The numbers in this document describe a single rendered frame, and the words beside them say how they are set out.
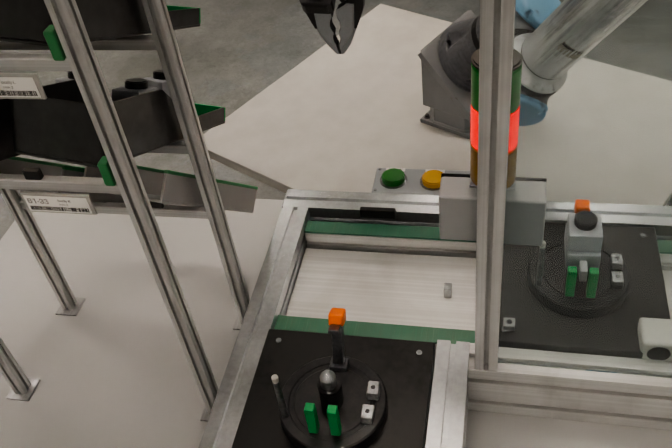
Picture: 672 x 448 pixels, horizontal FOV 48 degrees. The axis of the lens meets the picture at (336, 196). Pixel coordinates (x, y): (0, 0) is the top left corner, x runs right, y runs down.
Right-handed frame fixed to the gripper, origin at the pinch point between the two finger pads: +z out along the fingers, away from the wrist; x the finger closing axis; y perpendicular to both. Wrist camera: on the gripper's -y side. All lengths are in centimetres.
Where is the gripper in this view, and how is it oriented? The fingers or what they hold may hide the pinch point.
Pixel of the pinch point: (339, 48)
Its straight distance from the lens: 117.1
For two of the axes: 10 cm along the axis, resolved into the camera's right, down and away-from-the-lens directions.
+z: 1.1, 7.4, 6.6
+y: 1.9, -6.7, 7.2
